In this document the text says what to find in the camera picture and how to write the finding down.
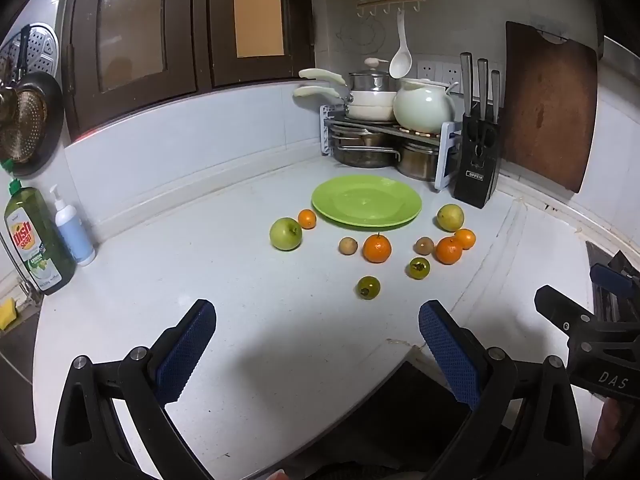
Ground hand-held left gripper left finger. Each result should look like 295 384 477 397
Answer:
52 299 217 480

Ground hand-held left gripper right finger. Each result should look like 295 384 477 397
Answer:
418 300 584 480

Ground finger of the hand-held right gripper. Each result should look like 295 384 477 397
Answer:
534 284 598 333
589 250 640 302

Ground yellow-green pear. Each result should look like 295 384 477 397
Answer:
437 203 466 233

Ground green apple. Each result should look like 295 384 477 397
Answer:
269 217 304 251

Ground green plastic plate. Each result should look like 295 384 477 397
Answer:
311 175 424 232

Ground person's right hand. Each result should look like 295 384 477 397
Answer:
591 399 623 457

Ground black knife block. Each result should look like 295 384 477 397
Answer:
452 112 502 209

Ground white pump bottle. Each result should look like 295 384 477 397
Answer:
48 185 97 267

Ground brown wooden cutting board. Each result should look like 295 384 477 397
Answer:
500 21 599 194

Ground white metal pot rack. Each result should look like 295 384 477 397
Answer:
320 104 463 193

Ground black kitchen scissors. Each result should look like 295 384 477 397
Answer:
470 122 497 161

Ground green dish soap bottle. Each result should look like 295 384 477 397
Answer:
2 160 77 296

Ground pale green ceramic pot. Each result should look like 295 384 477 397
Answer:
392 79 460 132

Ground white saucepan with glass lid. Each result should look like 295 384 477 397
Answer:
299 57 398 107

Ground black frying pan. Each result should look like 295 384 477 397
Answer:
10 25 65 178

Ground copper mesh strainer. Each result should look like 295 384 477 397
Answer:
0 85 48 163

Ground white ladle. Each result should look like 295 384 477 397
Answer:
389 10 413 80

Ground perforated metal steamer plate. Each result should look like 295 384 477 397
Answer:
0 22 60 86

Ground steel-handled knife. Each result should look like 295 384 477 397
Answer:
476 58 490 120
460 52 474 116
490 70 502 123

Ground steel pot with long handle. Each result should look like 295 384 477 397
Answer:
331 127 401 168

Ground white wall outlet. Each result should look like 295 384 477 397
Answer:
417 60 463 83

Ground dark wooden wall cabinet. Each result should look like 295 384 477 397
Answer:
55 0 316 148

